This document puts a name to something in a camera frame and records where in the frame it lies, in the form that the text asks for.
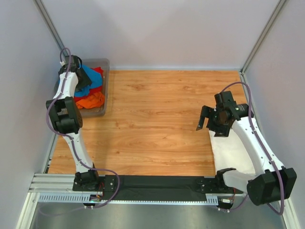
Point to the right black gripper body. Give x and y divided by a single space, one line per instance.
215 121

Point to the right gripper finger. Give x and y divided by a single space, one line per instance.
204 114
214 134

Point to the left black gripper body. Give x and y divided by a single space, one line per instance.
84 81

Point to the blue t shirt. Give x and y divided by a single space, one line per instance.
85 91

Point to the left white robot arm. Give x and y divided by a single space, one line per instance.
64 118

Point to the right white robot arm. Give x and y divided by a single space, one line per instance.
271 181

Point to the red t shirt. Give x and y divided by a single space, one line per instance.
97 80

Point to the folded white t shirt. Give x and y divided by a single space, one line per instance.
229 152

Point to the orange t shirt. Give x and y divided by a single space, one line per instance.
93 101

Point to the clear plastic bin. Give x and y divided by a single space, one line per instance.
65 103

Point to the left aluminium frame post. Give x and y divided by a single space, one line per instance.
49 23

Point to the aluminium frame post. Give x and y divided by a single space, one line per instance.
49 23
263 35

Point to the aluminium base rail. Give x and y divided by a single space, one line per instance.
52 183

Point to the right aluminium frame post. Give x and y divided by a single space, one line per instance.
263 35

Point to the slotted grey cable duct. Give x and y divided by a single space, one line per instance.
69 198

